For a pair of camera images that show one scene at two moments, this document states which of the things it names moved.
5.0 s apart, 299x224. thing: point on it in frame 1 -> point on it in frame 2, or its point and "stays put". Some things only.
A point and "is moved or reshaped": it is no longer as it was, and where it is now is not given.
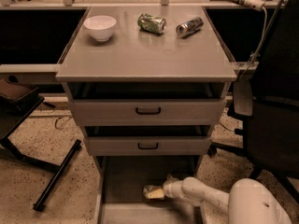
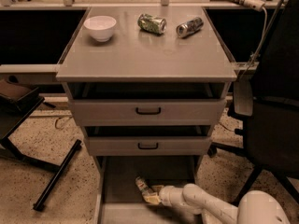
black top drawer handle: (148, 113) stays put
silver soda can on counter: (189, 27) stays put
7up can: (156, 193) is moved or reshaped
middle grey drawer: (149, 146) stays put
